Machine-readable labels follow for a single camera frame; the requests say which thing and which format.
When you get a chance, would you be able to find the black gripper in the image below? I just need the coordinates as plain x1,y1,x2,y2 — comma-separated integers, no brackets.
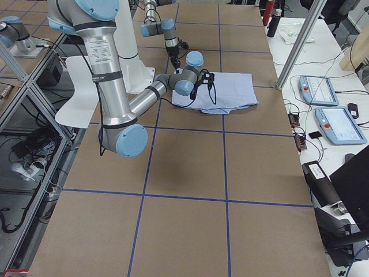
190,73,204,100
167,46,180,73

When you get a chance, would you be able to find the light blue striped shirt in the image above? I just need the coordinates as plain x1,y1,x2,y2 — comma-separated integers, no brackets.
172,72,258,115

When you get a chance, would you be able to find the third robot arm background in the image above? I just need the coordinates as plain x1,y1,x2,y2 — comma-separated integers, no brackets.
1,16,42,58

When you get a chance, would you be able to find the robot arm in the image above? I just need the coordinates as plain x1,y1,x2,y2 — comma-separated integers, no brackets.
141,0,180,73
48,1,204,157

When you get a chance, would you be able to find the black water bottle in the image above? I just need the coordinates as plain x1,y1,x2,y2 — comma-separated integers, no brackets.
266,9,282,38

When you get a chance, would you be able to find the red cylinder bottle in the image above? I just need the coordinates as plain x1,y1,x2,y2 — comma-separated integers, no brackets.
262,0,275,26

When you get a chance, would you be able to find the white plastic chair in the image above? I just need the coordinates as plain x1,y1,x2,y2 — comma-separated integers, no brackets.
55,56,98,129

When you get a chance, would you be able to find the upper blue teach pendant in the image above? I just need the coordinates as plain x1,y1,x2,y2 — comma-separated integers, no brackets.
299,75,339,106

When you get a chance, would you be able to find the blue teach pendant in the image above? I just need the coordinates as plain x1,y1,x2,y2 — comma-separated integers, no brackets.
299,75,339,106
315,106,367,145

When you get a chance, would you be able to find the orange terminal block strip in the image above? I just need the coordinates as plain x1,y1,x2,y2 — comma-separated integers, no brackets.
288,113,307,152

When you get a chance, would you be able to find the small black square pad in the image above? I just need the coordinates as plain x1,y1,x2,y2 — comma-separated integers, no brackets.
308,131,322,139

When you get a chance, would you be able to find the lower blue teach pendant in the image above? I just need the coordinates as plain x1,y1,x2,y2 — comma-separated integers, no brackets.
315,106,367,145

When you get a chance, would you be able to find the brown cylinder white label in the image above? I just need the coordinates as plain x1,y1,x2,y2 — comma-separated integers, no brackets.
302,161,341,207

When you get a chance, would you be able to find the black monitor near right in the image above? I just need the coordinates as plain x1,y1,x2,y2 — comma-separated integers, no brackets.
330,147,368,230

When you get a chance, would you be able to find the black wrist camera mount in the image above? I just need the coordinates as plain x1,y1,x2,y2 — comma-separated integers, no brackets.
178,40,189,50
201,72,214,89

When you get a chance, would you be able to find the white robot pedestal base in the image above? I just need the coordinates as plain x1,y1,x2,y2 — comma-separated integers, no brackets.
114,0,155,94

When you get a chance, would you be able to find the aluminium frame post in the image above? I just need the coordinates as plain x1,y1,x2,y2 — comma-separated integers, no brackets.
276,0,327,91

